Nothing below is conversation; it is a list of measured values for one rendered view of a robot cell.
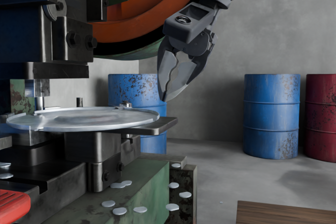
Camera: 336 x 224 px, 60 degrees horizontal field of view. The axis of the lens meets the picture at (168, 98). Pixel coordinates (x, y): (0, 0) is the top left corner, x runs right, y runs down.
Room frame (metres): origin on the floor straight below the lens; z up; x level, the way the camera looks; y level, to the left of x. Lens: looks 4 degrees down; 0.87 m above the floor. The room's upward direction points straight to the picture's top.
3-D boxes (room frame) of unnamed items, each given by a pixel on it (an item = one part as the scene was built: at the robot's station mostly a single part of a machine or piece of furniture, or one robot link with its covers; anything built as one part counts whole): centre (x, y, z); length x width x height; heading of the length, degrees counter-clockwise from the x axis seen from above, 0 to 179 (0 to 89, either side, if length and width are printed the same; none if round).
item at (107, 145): (0.57, 0.12, 0.72); 0.25 x 0.14 x 0.14; 73
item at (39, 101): (0.72, 0.32, 0.81); 0.02 x 0.02 x 0.14
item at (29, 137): (0.62, 0.28, 0.76); 0.15 x 0.09 x 0.05; 163
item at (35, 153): (0.62, 0.29, 0.72); 0.20 x 0.16 x 0.03; 163
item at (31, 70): (0.62, 0.29, 0.86); 0.20 x 0.16 x 0.05; 163
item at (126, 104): (0.75, 0.11, 0.75); 0.03 x 0.03 x 0.10; 73
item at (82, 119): (0.58, 0.16, 0.78); 0.29 x 0.29 x 0.01
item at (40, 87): (0.62, 0.27, 0.84); 0.05 x 0.03 x 0.04; 163
